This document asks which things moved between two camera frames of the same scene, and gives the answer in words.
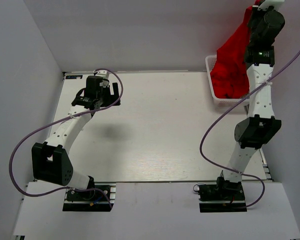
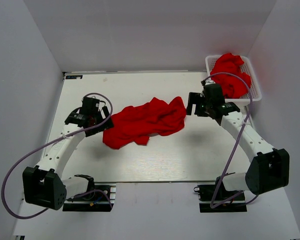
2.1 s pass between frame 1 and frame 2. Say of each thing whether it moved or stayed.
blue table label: stayed
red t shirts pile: stayed
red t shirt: moved
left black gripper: moved
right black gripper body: moved
